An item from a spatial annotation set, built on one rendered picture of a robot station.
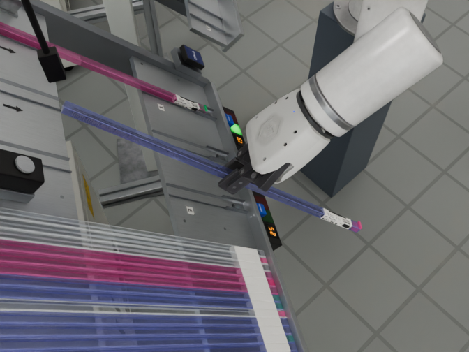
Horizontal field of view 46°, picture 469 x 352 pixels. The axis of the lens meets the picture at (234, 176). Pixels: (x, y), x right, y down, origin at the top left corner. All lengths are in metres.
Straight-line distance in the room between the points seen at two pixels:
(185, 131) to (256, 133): 0.31
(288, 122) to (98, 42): 0.45
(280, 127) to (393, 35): 0.18
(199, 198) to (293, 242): 0.88
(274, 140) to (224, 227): 0.28
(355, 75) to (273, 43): 1.62
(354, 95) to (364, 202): 1.24
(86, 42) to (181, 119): 0.22
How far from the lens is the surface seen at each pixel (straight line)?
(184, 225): 0.89
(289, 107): 0.73
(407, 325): 1.78
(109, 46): 1.06
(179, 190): 0.92
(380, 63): 0.67
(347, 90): 0.68
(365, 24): 0.78
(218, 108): 1.14
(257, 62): 2.21
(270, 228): 1.09
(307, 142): 0.70
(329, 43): 1.43
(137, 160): 1.96
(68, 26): 1.02
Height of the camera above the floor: 1.64
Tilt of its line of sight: 60 degrees down
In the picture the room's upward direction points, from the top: straight up
